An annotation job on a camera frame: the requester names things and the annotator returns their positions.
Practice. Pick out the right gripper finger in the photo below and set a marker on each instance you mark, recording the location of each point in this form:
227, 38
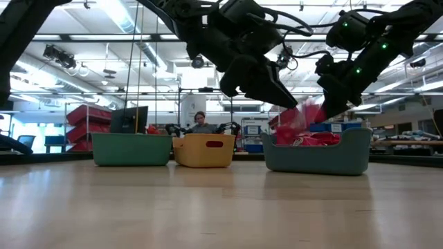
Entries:
334, 103

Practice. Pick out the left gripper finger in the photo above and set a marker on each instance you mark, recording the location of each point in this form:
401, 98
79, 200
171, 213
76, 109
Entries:
273, 93

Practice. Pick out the blue-grey plastic bin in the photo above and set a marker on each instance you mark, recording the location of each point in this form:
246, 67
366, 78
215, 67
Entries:
318, 160

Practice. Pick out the green plastic bin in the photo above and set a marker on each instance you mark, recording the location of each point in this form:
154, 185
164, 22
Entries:
131, 150

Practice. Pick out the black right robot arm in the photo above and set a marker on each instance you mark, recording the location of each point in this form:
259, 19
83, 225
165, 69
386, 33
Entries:
415, 20

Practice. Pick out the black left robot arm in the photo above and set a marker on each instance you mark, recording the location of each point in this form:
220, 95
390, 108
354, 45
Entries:
207, 31

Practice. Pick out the blue storage bin row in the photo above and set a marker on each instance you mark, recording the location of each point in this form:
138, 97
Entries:
341, 127

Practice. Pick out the red storage bin rack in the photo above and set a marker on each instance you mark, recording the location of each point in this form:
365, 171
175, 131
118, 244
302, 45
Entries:
285, 117
88, 115

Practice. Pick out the white spray bottle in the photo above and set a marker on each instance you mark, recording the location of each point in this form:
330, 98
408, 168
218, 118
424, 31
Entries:
367, 124

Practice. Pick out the metal rack with blue bins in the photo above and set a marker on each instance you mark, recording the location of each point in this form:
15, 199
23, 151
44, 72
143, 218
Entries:
252, 130

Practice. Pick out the white cylindrical tank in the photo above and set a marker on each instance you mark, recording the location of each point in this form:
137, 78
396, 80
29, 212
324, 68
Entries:
193, 105

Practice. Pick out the black ceiling speaker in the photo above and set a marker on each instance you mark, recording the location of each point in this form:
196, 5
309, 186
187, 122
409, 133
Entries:
418, 63

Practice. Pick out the seated person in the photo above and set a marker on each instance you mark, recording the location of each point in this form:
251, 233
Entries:
202, 127

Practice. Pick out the wooden workbench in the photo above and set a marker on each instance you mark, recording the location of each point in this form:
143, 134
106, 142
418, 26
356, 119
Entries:
405, 142

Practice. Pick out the red orange bag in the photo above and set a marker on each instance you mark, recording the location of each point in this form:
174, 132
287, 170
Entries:
152, 129

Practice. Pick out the black computer monitor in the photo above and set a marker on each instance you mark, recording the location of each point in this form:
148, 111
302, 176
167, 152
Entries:
128, 121

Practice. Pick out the dark ceiling disc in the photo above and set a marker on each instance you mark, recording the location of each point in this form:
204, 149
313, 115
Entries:
110, 71

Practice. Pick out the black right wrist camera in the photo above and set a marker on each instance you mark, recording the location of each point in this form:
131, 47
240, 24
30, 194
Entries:
324, 65

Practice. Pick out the black rectangular stand frame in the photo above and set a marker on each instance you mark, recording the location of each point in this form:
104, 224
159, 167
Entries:
206, 89

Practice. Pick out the black round overhead camera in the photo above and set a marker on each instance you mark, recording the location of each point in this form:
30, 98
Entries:
198, 61

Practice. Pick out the black aluminium rig frame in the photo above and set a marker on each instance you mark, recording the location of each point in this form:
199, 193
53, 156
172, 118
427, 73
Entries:
398, 159

